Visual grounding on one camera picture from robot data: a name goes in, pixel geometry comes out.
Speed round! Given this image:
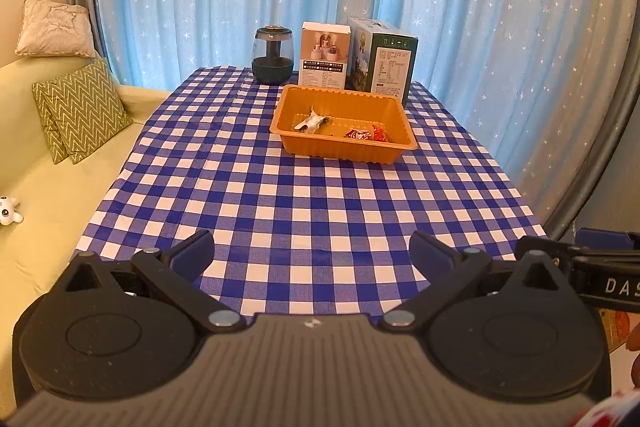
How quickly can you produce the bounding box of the green zigzag cushion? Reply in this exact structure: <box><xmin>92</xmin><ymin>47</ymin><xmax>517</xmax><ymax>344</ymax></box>
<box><xmin>44</xmin><ymin>58</ymin><xmax>134</xmax><ymax>166</ymax></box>
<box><xmin>32</xmin><ymin>79</ymin><xmax>69</xmax><ymax>166</ymax></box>

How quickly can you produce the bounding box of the white cardboard box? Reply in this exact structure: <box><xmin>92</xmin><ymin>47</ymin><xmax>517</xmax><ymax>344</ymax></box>
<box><xmin>298</xmin><ymin>21</ymin><xmax>352</xmax><ymax>90</ymax></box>

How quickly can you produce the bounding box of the red white printed clothing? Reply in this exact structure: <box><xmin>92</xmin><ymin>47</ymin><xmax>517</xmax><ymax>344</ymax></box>
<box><xmin>570</xmin><ymin>388</ymin><xmax>640</xmax><ymax>427</ymax></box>

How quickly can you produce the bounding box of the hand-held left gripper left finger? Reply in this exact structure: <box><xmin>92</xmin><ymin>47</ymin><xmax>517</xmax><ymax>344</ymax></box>
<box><xmin>54</xmin><ymin>229</ymin><xmax>247</xmax><ymax>334</ymax></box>

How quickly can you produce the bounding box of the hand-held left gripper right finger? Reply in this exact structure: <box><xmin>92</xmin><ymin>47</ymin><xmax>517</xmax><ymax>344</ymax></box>
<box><xmin>380</xmin><ymin>230</ymin><xmax>572</xmax><ymax>334</ymax></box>

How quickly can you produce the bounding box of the white cushion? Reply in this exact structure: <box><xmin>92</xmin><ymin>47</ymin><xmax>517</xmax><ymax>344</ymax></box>
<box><xmin>15</xmin><ymin>0</ymin><xmax>97</xmax><ymax>59</ymax></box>

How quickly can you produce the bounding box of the orange plastic tray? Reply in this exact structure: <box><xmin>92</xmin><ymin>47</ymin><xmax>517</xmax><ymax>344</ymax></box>
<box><xmin>269</xmin><ymin>84</ymin><xmax>419</xmax><ymax>164</ymax></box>

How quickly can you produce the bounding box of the blue white checked tablecloth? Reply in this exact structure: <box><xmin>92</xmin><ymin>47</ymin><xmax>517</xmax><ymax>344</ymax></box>
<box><xmin>74</xmin><ymin>67</ymin><xmax>549</xmax><ymax>324</ymax></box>

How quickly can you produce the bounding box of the white green snack packet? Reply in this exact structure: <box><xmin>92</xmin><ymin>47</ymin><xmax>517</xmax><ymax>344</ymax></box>
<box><xmin>294</xmin><ymin>107</ymin><xmax>332</xmax><ymax>134</ymax></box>

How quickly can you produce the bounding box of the person's right hand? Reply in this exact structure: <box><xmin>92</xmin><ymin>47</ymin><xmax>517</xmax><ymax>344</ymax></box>
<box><xmin>626</xmin><ymin>321</ymin><xmax>640</xmax><ymax>386</ymax></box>

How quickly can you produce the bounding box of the dark glass humidifier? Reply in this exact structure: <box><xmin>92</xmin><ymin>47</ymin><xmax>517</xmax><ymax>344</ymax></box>
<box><xmin>251</xmin><ymin>25</ymin><xmax>294</xmax><ymax>85</ymax></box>

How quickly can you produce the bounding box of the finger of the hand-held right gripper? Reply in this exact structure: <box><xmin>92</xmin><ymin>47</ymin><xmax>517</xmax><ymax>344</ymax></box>
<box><xmin>575</xmin><ymin>229</ymin><xmax>640</xmax><ymax>252</ymax></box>

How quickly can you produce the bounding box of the light green sofa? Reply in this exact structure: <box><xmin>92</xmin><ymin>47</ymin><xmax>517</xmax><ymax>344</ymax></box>
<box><xmin>0</xmin><ymin>56</ymin><xmax>174</xmax><ymax>410</ymax></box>

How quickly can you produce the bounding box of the small white toy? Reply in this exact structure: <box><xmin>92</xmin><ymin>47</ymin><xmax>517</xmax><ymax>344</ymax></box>
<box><xmin>0</xmin><ymin>195</ymin><xmax>25</xmax><ymax>227</ymax></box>

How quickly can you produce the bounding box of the green cardboard box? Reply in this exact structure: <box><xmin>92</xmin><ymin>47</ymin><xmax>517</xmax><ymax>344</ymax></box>
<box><xmin>347</xmin><ymin>17</ymin><xmax>419</xmax><ymax>104</ymax></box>

